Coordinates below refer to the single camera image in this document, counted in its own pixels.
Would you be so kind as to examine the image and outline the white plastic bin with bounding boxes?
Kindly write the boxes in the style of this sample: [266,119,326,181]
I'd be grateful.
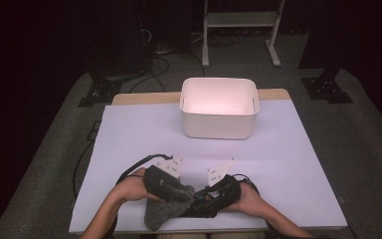
[179,77,261,140]

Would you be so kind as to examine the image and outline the wooden table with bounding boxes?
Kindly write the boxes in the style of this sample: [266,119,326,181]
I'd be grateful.
[111,88,292,107]

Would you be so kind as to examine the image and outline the right hand-held gripper black cable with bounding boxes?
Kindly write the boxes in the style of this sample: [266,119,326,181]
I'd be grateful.
[228,172,334,239]

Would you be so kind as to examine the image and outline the black stand base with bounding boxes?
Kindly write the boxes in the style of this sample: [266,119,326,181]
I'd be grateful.
[299,68,353,105]
[77,74,124,109]

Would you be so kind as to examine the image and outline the person's right hand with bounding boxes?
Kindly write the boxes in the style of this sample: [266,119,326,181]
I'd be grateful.
[223,182,264,214]

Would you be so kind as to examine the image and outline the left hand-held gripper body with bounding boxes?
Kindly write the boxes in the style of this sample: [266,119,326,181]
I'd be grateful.
[143,156,194,201]

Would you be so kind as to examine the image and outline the dark floor socket plate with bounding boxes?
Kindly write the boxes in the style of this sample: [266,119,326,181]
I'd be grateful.
[86,120,102,142]

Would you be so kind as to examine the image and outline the grey sock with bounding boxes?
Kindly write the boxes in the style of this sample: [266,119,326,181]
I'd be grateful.
[143,183,197,232]

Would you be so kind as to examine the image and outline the white metal stand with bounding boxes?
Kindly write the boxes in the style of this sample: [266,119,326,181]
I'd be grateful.
[201,0,287,69]

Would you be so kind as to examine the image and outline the black curtain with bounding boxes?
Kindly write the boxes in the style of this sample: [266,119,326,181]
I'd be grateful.
[0,0,91,133]
[297,0,382,133]

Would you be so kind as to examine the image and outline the thin black floor cable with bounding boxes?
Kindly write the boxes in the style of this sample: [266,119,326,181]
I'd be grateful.
[72,140,96,200]

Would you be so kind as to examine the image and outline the hand-held gripper black cable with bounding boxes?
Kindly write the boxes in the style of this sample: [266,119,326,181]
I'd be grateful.
[114,153,174,185]
[228,172,334,239]

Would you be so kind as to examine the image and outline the tangled black floor cables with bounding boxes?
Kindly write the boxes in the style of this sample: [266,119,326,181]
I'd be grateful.
[127,54,172,95]

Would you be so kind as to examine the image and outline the dark equipment stand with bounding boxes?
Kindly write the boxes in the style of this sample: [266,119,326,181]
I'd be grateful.
[89,0,153,78]

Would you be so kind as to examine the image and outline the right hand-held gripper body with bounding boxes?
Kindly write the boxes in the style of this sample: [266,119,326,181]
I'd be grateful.
[198,157,243,219]

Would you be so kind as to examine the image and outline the person's left hand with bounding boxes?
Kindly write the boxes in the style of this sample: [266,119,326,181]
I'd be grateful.
[113,167,165,204]

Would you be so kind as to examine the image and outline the blue black sock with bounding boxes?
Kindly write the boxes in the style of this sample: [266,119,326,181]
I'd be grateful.
[187,190,215,210]

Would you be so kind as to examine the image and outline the left hand-held gripper black cable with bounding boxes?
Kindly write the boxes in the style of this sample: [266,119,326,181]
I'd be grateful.
[114,153,174,185]

